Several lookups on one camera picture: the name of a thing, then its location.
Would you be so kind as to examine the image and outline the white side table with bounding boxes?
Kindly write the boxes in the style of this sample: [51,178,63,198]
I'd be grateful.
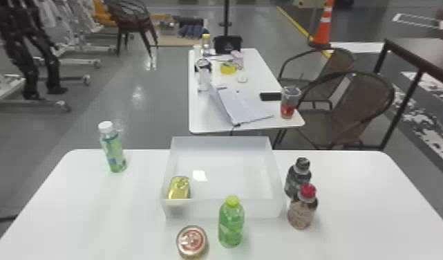
[187,48,306,136]

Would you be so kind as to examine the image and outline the white laptop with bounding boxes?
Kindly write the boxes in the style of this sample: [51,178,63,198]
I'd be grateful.
[207,82,275,127]

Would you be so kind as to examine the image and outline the clear box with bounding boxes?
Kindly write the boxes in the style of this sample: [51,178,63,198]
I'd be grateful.
[160,136,286,219]

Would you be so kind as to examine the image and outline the black phone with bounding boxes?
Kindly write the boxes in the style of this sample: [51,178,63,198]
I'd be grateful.
[259,91,283,102]

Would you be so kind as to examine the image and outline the yellow tape roll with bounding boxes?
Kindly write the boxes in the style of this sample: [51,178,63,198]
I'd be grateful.
[220,62,239,75]

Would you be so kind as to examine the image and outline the yellow can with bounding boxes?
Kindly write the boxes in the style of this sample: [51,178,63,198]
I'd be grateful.
[167,175,191,201]

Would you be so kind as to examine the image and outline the red cup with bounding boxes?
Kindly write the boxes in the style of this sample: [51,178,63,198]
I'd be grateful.
[280,86,302,120]

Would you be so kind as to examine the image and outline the black bottle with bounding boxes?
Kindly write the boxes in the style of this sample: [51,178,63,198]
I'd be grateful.
[284,156,312,199]

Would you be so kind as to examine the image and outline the green bottle with white cap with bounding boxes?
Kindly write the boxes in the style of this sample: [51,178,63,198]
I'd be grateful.
[97,120,128,174]

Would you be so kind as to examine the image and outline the pink bottle with red cap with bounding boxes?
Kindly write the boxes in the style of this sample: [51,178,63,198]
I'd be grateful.
[287,183,319,230]

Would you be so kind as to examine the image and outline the red can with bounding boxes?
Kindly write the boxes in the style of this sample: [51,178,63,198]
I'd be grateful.
[176,225,209,260]

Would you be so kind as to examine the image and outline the brown wicker chair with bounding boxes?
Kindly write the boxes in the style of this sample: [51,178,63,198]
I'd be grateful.
[272,70,396,151]
[277,48,356,89]

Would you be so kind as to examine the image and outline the dark wicker chair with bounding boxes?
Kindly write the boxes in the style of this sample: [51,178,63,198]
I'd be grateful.
[103,0,159,59]

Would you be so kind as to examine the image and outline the orange cone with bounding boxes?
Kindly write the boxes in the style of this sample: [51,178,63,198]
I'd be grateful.
[308,0,336,50]

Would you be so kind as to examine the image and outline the dark side table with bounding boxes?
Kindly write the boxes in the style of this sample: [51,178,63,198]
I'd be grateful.
[373,37,443,151]

